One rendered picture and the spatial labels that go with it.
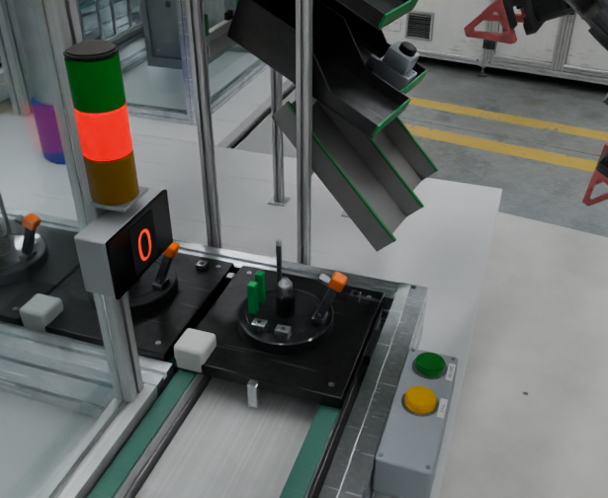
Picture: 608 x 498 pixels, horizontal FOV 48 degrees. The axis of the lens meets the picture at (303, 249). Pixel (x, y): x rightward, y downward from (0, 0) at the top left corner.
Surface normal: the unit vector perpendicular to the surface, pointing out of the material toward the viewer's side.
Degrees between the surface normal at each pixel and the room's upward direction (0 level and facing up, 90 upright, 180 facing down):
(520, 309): 0
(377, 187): 45
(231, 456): 0
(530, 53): 90
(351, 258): 0
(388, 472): 90
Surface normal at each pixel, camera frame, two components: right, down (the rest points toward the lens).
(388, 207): 0.62, -0.41
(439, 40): -0.48, 0.48
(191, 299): 0.00, -0.84
